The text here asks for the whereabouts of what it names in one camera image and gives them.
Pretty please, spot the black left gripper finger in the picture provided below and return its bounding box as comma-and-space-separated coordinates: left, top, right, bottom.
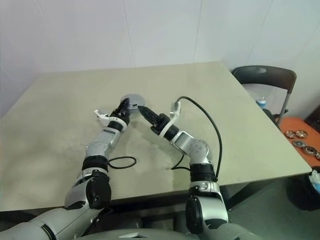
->
119, 97, 132, 112

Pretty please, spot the grey round metal disc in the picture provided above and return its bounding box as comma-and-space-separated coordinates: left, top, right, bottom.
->
119, 93, 147, 113

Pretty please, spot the grey robot torso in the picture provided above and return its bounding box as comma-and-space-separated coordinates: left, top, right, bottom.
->
82, 226, 191, 240

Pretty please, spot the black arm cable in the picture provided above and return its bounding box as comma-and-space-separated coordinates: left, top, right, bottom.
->
171, 96, 223, 181
108, 156, 138, 170

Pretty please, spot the black folding chair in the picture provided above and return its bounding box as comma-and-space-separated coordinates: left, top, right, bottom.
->
231, 65, 298, 121

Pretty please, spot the black waste bin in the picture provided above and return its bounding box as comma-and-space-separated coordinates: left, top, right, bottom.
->
287, 167, 320, 211

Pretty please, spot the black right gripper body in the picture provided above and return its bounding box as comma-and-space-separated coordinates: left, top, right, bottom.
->
149, 112, 173, 136

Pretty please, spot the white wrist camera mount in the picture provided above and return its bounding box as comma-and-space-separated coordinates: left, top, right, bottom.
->
159, 100, 182, 139
94, 108, 127, 129

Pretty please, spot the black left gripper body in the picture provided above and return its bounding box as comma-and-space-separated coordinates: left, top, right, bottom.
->
109, 106, 131, 124

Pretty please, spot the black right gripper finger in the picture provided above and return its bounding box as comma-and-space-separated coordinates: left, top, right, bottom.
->
138, 105, 159, 126
138, 105, 161, 121

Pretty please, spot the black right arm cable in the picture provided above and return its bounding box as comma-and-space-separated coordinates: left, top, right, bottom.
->
171, 96, 223, 181

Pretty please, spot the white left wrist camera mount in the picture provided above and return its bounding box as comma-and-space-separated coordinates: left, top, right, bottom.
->
94, 108, 127, 129

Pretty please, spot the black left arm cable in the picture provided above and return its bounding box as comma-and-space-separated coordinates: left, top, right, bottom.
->
108, 156, 138, 170

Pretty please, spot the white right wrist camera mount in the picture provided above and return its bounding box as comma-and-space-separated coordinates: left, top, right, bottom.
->
159, 100, 182, 139

